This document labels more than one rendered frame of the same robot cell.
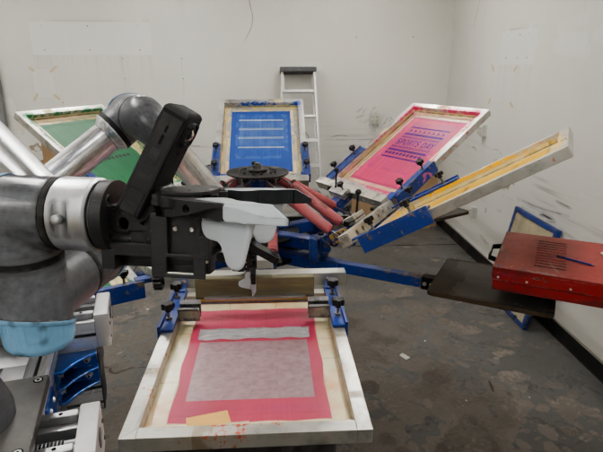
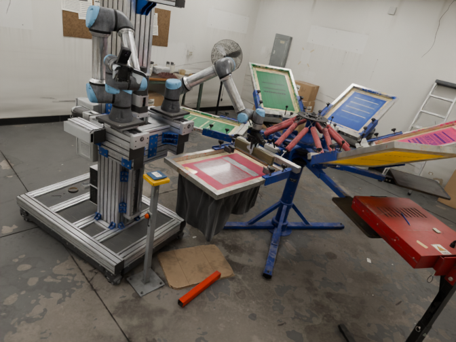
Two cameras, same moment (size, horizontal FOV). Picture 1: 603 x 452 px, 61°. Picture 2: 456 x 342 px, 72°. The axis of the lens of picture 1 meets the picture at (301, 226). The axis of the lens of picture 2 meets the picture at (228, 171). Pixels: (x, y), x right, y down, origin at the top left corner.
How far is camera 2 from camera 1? 140 cm
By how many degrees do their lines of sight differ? 41
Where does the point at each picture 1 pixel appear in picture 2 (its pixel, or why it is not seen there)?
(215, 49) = (400, 59)
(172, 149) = (121, 55)
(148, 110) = (220, 63)
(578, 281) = (381, 220)
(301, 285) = (267, 159)
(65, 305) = (114, 85)
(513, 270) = (360, 201)
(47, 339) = (108, 89)
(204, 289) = (237, 143)
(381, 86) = not seen: outside the picture
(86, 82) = (324, 61)
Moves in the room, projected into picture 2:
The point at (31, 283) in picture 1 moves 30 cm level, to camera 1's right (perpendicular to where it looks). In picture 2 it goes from (108, 77) to (134, 93)
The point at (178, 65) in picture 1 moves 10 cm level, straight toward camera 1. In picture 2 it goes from (373, 62) to (372, 62)
